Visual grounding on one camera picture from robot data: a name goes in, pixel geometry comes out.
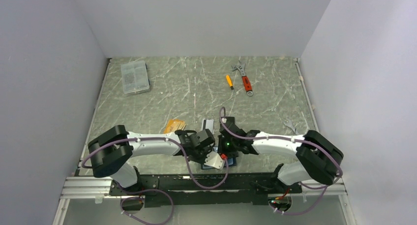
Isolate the gold card stack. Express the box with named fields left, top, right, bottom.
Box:
left=163, top=119, right=186, bottom=134

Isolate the orange screwdriver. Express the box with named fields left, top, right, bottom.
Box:
left=226, top=75, right=235, bottom=93

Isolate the blue leather card holder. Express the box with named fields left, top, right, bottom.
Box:
left=201, top=146, right=237, bottom=170

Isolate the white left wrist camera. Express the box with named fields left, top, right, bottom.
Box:
left=203, top=151, right=226, bottom=170

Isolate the white card stack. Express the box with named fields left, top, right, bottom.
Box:
left=202, top=119, right=215, bottom=134

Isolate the silver open-end wrench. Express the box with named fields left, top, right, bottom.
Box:
left=283, top=119, right=299, bottom=135

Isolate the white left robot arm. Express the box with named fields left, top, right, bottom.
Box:
left=88, top=125, right=224, bottom=196

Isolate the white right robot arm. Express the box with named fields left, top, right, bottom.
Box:
left=219, top=116, right=344, bottom=193

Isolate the clear plastic screw box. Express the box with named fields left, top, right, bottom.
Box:
left=120, top=60, right=150, bottom=94

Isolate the black base frame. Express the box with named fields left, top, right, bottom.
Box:
left=109, top=172, right=303, bottom=208

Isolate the red adjustable wrench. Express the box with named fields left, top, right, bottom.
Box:
left=232, top=60, right=253, bottom=97

